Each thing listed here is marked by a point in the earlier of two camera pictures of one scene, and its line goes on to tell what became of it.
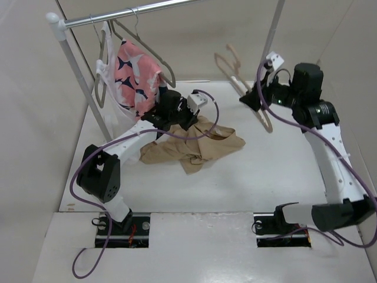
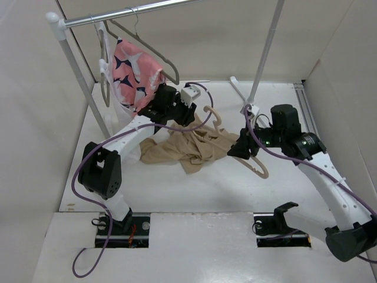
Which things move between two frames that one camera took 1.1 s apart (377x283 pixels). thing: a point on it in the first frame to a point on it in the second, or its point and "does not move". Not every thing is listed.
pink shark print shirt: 138,79 does not move
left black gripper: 191,117 does not move
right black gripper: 253,99 to 241,147
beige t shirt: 191,154 does not move
